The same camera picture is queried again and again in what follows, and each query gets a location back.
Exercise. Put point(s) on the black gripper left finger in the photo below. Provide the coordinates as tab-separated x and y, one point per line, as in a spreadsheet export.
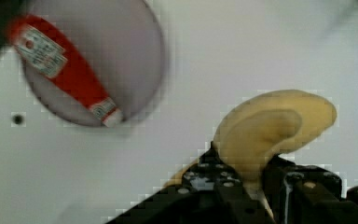
210	192

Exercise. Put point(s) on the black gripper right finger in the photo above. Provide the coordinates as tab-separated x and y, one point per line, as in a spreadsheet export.
308	194

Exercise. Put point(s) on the yellow peeled banana toy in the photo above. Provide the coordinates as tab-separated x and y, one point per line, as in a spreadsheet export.
270	124

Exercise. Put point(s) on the pale pink round plate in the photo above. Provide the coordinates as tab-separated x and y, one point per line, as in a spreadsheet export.
123	44

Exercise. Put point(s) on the red ketchup bottle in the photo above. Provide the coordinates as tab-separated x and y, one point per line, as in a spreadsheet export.
51	54

